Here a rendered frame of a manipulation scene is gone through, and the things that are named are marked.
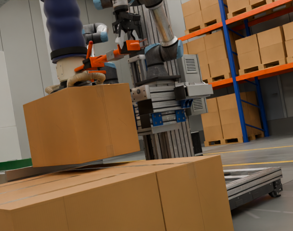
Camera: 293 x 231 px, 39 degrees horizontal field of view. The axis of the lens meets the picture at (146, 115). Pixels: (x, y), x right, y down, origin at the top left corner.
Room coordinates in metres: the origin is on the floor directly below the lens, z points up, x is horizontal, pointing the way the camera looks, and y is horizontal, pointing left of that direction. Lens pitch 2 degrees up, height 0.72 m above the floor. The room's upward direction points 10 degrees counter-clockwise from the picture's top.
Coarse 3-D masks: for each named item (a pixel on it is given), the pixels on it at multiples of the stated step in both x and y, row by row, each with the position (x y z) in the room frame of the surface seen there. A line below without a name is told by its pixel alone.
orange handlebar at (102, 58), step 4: (132, 44) 1.95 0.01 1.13; (136, 44) 1.95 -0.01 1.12; (116, 52) 2.04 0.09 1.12; (100, 56) 2.17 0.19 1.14; (104, 56) 2.13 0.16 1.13; (96, 60) 2.19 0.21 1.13; (100, 60) 2.16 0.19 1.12; (104, 60) 2.16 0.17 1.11; (76, 68) 2.37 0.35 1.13; (80, 68) 2.33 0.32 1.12; (88, 72) 2.58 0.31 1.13; (100, 72) 2.63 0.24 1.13; (104, 72) 2.65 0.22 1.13
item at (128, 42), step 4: (128, 40) 1.95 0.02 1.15; (132, 40) 1.96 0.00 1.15; (136, 40) 1.98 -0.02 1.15; (124, 44) 1.98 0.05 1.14; (128, 44) 1.94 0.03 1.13; (120, 48) 2.01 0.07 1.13; (124, 48) 1.98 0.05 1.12; (128, 48) 1.94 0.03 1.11; (132, 48) 1.96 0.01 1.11; (136, 48) 1.97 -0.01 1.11; (120, 52) 2.00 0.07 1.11; (124, 52) 1.98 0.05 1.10; (128, 52) 2.00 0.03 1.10; (132, 52) 2.01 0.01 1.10
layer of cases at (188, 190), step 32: (160, 160) 2.13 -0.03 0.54; (192, 160) 1.83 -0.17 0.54; (0, 192) 1.89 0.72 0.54; (32, 192) 1.65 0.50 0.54; (64, 192) 1.46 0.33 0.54; (96, 192) 1.47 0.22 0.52; (128, 192) 1.55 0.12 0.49; (160, 192) 1.65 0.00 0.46; (192, 192) 1.76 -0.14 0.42; (224, 192) 1.89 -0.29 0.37; (0, 224) 1.35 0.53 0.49; (32, 224) 1.31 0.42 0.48; (64, 224) 1.38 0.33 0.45; (96, 224) 1.45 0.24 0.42; (128, 224) 1.54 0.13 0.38; (160, 224) 1.63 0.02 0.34; (192, 224) 1.74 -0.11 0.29; (224, 224) 1.86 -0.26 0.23
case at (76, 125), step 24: (48, 96) 2.29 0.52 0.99; (72, 96) 2.12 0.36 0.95; (96, 96) 2.21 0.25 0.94; (120, 96) 2.31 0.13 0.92; (48, 120) 2.33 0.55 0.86; (72, 120) 2.11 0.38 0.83; (96, 120) 2.20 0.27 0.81; (120, 120) 2.30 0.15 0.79; (48, 144) 2.36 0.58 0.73; (72, 144) 2.15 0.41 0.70; (96, 144) 2.18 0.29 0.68; (120, 144) 2.28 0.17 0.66
